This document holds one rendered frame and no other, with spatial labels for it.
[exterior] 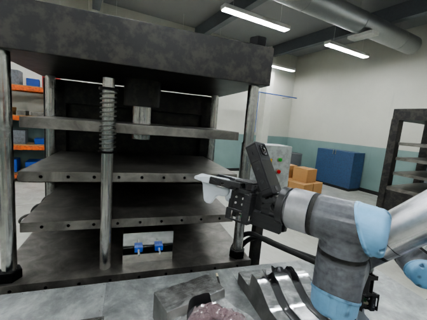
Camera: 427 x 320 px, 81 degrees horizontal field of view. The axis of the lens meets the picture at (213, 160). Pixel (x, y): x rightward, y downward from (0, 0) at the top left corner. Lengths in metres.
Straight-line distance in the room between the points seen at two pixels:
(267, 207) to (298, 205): 0.07
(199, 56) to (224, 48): 0.14
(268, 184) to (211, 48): 0.98
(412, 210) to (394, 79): 7.78
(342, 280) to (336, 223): 0.09
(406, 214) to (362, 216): 0.13
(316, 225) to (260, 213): 0.11
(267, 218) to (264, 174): 0.08
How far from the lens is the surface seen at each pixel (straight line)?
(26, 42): 1.34
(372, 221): 0.43
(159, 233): 1.49
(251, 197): 0.49
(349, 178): 7.96
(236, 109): 8.66
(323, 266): 0.47
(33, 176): 1.45
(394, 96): 8.19
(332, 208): 0.44
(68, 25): 1.32
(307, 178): 5.92
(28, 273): 1.61
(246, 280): 1.32
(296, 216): 0.45
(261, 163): 0.49
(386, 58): 8.55
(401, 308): 1.61
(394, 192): 5.10
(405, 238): 0.56
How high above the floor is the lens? 1.58
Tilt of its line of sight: 8 degrees down
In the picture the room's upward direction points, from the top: 5 degrees clockwise
